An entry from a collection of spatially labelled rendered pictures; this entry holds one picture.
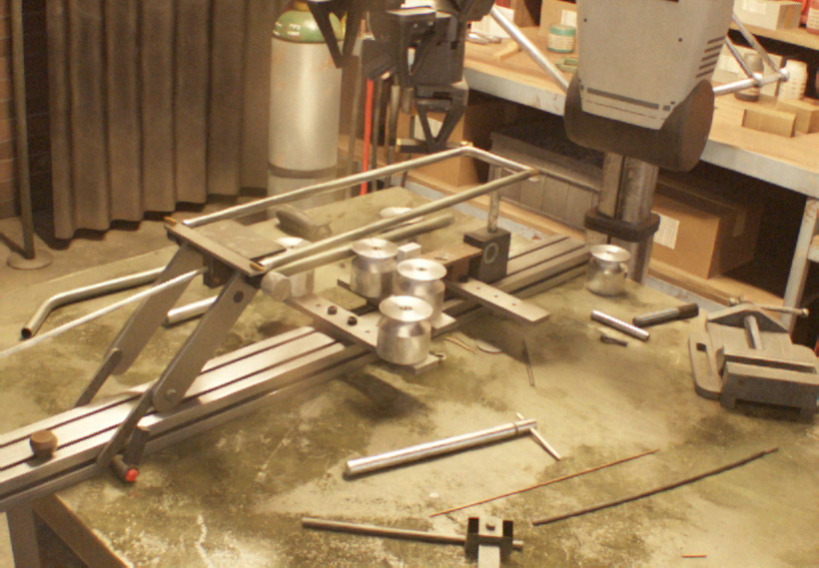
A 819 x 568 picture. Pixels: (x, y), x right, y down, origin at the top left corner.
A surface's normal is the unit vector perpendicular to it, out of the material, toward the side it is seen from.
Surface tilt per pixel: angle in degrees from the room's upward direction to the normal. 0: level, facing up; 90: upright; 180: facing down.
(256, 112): 90
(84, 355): 0
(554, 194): 90
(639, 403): 0
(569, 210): 90
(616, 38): 90
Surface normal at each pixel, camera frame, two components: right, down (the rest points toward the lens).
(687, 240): -0.73, 0.22
